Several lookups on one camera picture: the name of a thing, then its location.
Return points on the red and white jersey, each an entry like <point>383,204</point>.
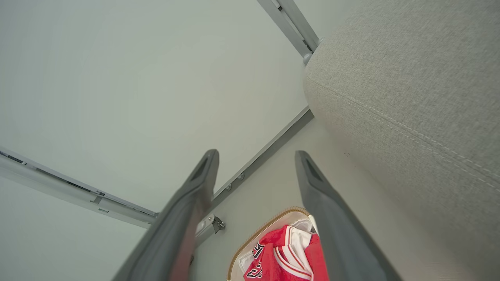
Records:
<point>285,257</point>

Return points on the black frame foot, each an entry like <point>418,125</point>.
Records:
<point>218,224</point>

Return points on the grey sofa cushion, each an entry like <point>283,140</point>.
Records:
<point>410,86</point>

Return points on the grey wall base strip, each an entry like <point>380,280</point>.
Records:
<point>273,145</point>

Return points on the white laundry basket brown rim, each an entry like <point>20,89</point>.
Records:
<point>269,224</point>

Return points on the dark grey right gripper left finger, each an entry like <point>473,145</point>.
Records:
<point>177,226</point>

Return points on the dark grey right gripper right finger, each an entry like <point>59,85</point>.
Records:
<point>336,234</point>

